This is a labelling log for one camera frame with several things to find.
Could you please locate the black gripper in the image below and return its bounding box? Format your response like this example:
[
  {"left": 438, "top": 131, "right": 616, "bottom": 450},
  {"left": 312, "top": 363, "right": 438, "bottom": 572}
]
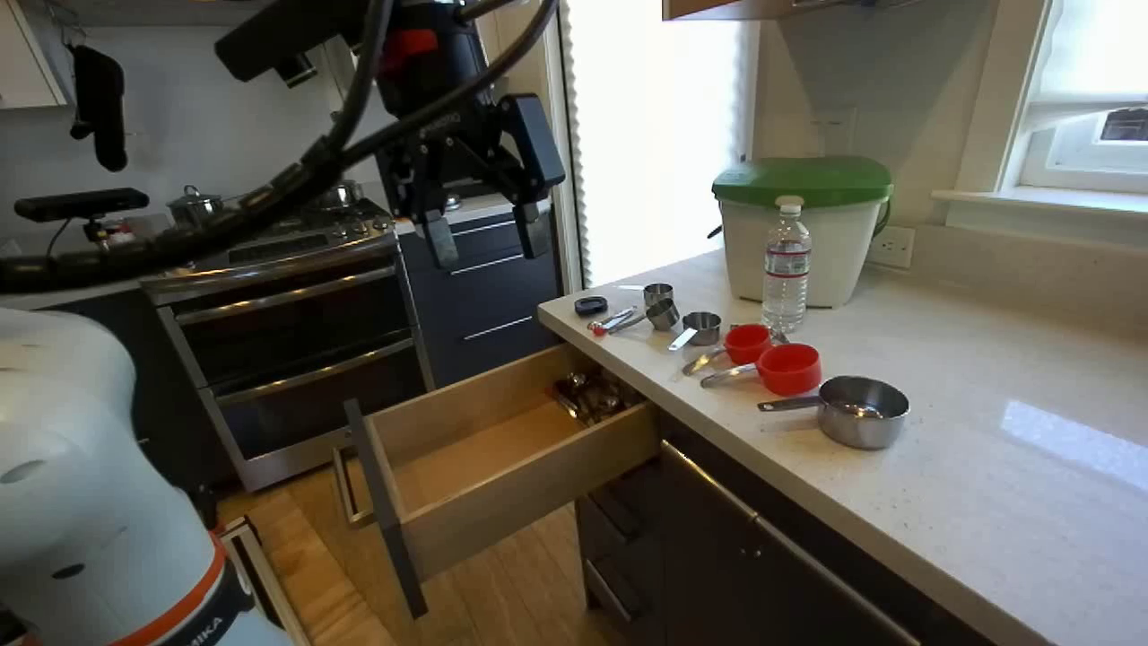
[{"left": 375, "top": 0, "right": 568, "bottom": 270}]

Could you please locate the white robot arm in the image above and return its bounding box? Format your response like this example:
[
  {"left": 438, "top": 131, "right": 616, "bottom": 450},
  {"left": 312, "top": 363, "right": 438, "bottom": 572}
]
[{"left": 0, "top": 0, "right": 557, "bottom": 646}]

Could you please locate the small steel measuring cup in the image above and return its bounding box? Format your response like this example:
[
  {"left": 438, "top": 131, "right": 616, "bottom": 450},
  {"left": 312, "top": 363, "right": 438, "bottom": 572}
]
[{"left": 642, "top": 284, "right": 679, "bottom": 331}]

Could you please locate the medium steel measuring cup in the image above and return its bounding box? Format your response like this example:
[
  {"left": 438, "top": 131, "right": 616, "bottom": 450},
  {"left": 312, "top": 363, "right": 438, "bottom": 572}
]
[{"left": 672, "top": 313, "right": 721, "bottom": 352}]

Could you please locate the open wooden drawer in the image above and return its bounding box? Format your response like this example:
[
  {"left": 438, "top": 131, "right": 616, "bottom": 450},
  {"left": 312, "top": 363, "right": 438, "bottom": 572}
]
[{"left": 345, "top": 346, "right": 658, "bottom": 618}]

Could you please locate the small red measuring cup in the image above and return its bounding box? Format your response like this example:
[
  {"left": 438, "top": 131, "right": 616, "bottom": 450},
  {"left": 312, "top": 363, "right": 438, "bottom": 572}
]
[{"left": 680, "top": 325, "right": 772, "bottom": 378}]

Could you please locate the large red measuring cup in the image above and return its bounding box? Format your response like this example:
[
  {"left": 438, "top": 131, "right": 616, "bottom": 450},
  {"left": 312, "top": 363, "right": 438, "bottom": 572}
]
[{"left": 703, "top": 346, "right": 821, "bottom": 394}]

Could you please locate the dark kitchen cabinet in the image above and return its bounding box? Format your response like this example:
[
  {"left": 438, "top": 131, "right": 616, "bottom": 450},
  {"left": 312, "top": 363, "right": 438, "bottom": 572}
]
[{"left": 392, "top": 209, "right": 996, "bottom": 646}]

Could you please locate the large steel measuring cup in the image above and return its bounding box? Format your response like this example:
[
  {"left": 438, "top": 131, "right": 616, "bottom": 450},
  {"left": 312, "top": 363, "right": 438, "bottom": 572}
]
[{"left": 762, "top": 378, "right": 912, "bottom": 453}]

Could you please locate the black round lid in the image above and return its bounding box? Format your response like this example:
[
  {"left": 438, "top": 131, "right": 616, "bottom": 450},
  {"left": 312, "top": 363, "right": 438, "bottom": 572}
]
[{"left": 573, "top": 293, "right": 606, "bottom": 320}]

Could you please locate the stainless steel oven range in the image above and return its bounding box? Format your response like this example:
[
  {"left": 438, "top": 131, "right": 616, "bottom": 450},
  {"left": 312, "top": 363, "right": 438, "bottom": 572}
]
[{"left": 7, "top": 217, "right": 422, "bottom": 488}]

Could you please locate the steel kettle on stove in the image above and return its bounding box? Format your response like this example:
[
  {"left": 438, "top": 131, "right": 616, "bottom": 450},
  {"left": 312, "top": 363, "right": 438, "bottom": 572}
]
[{"left": 170, "top": 183, "right": 226, "bottom": 229}]

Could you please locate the clear plastic water bottle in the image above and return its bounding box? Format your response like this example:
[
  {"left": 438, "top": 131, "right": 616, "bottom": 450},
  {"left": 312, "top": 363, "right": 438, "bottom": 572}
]
[{"left": 765, "top": 194, "right": 809, "bottom": 339}]

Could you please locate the white bin with green lid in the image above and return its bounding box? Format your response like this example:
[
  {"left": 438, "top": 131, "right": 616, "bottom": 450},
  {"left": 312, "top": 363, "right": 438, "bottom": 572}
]
[{"left": 711, "top": 159, "right": 893, "bottom": 310}]

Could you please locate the black oven mitt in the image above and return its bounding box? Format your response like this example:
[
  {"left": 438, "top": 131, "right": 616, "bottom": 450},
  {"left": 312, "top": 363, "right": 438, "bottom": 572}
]
[{"left": 69, "top": 42, "right": 129, "bottom": 174}]

